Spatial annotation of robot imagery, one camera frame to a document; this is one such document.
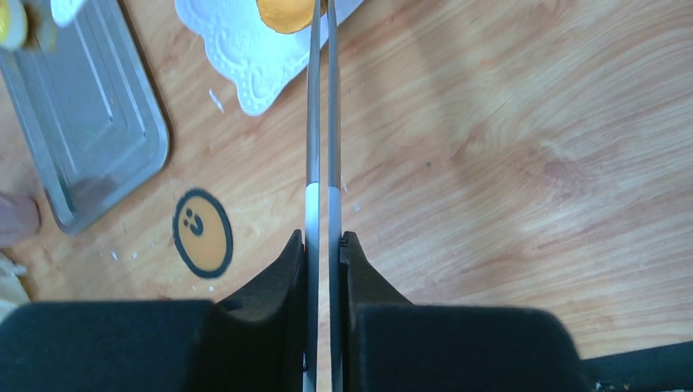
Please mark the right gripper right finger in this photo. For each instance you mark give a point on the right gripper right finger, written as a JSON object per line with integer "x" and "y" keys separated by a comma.
{"x": 392, "y": 344}

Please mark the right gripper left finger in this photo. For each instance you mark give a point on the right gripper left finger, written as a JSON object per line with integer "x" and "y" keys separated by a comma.
{"x": 254, "y": 340}

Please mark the yellow flower tart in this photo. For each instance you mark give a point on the yellow flower tart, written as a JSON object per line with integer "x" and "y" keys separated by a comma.
{"x": 28, "y": 26}

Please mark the white three-tier dessert stand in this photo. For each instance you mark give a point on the white three-tier dessert stand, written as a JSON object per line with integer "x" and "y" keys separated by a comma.
{"x": 239, "y": 46}

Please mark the metal serving tongs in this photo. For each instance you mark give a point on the metal serving tongs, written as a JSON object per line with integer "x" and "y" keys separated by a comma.
{"x": 323, "y": 208}

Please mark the yellow face coaster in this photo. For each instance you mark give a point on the yellow face coaster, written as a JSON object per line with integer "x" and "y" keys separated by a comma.
{"x": 202, "y": 234}

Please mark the orange macaron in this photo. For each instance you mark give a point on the orange macaron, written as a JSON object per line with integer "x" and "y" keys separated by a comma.
{"x": 286, "y": 16}

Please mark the steel baking tray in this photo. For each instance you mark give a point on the steel baking tray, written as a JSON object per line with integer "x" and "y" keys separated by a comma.
{"x": 88, "y": 110}

